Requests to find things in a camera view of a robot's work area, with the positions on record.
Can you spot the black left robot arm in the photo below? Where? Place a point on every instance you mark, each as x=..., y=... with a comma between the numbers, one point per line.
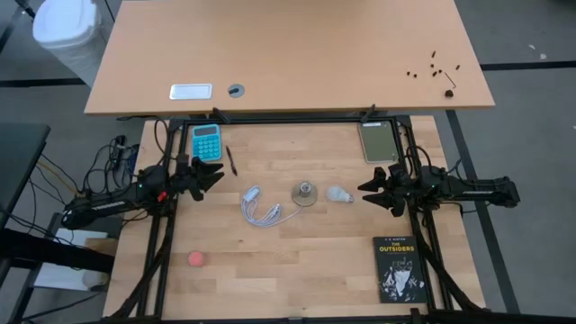
x=103, y=207

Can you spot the dark pen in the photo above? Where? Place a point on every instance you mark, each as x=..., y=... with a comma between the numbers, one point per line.
x=231, y=161

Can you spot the beige wooden desk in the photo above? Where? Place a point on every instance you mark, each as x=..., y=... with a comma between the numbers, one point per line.
x=292, y=45

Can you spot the black table leg bar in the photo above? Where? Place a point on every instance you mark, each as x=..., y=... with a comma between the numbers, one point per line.
x=45, y=254

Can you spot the black side desk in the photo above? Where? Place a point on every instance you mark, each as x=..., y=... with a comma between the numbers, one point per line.
x=18, y=157

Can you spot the black frame strut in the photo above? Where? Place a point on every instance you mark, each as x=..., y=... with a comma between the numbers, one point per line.
x=220, y=115
x=369, y=112

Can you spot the round grey desk grommet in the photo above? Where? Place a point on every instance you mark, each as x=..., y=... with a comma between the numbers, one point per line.
x=236, y=90

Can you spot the white trash bin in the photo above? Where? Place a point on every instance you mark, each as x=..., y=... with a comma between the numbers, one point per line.
x=67, y=27

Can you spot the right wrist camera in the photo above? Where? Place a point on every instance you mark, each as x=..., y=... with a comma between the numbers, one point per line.
x=396, y=171

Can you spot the olive green notebook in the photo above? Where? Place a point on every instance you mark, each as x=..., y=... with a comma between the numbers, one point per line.
x=379, y=141

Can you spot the brass lamp base socket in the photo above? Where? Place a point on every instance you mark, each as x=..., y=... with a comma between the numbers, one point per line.
x=304, y=194

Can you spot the white paper sheet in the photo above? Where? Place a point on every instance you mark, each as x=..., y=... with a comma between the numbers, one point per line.
x=58, y=276

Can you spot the black power strip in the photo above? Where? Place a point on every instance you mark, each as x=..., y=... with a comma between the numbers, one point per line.
x=118, y=148

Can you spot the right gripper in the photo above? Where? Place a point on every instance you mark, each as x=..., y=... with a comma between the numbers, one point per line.
x=402, y=193

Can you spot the silver rectangular desk plate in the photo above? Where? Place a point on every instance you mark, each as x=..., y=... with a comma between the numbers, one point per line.
x=191, y=92

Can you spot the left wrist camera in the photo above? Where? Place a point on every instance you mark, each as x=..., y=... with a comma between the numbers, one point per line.
x=182, y=161

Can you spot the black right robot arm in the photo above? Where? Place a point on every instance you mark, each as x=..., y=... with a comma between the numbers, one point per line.
x=472, y=191

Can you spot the white lightbulb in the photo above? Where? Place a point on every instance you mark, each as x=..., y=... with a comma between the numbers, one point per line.
x=336, y=194

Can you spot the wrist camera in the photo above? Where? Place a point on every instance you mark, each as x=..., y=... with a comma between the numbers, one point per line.
x=396, y=171
x=182, y=161

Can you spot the black Outsiders book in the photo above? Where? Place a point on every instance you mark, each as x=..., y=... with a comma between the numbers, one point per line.
x=399, y=270

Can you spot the teal calculator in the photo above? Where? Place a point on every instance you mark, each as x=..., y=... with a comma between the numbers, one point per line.
x=207, y=144

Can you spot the small black knob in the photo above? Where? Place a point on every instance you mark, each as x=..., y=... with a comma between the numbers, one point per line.
x=448, y=93

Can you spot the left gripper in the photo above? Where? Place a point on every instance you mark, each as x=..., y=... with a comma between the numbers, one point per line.
x=183, y=180

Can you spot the black aluminium table frame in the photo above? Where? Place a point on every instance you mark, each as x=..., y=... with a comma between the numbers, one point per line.
x=292, y=119

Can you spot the black hex key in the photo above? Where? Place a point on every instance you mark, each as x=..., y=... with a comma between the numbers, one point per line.
x=451, y=81

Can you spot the pink ball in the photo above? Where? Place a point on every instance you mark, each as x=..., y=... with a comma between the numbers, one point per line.
x=196, y=259

